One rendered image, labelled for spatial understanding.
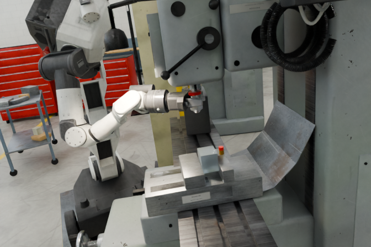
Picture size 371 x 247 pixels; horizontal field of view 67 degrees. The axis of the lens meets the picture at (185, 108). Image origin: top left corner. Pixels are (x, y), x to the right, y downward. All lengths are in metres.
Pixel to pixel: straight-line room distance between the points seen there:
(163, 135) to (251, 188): 2.11
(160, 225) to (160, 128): 1.92
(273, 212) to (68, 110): 0.84
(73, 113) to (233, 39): 0.65
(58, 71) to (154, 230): 0.68
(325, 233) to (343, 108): 0.45
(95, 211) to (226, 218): 0.99
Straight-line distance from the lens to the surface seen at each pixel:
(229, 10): 0.88
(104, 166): 1.79
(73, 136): 1.12
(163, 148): 2.97
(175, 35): 0.88
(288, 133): 1.12
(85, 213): 1.69
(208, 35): 0.86
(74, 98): 1.15
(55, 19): 1.26
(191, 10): 0.89
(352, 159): 1.04
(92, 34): 1.22
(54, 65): 1.17
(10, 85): 6.33
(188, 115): 1.34
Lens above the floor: 1.51
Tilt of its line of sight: 17 degrees down
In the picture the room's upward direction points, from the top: 7 degrees counter-clockwise
